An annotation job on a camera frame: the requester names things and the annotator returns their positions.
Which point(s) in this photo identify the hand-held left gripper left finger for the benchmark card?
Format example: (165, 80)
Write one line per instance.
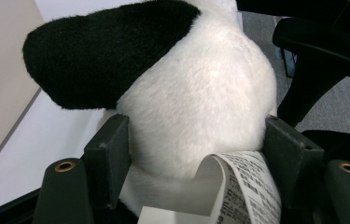
(109, 161)

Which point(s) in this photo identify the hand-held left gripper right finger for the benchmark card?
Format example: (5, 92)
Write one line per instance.
(294, 168)

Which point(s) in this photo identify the panda plush toy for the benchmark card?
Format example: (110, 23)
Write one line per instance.
(200, 93)

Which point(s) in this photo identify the pale table cover sheet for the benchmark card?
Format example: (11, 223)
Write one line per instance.
(39, 149)

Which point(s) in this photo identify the black chair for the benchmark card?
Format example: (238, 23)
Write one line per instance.
(315, 62)

